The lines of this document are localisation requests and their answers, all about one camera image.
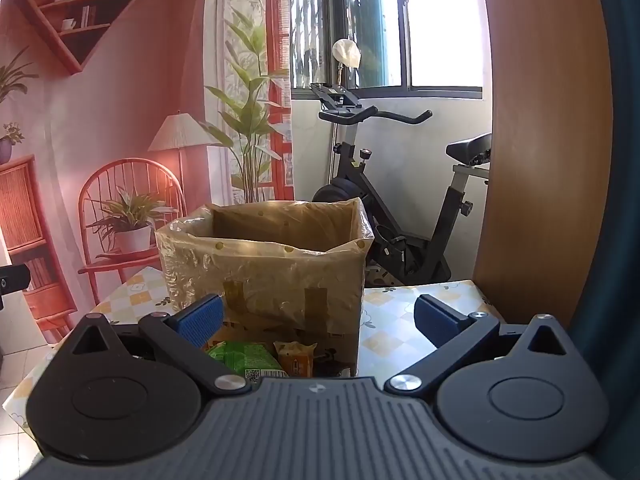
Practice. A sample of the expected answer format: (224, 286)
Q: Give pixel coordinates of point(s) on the plastic-lined cardboard box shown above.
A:
(287, 271)

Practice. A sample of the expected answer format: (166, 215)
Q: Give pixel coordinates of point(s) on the floral checkered tablecloth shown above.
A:
(388, 340)

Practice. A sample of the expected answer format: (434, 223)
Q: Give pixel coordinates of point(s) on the wooden headboard panel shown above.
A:
(552, 122)

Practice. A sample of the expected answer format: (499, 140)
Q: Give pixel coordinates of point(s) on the green rice cracker bag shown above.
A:
(252, 361)

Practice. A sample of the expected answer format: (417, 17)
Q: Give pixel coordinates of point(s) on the orange whole-wheat bread packet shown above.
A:
(296, 359)

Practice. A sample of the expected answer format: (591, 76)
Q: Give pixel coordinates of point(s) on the black exercise bike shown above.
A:
(397, 255)

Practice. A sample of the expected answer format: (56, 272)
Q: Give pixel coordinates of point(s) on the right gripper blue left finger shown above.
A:
(180, 339)

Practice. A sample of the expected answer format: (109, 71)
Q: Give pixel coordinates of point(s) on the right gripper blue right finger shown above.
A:
(460, 340)

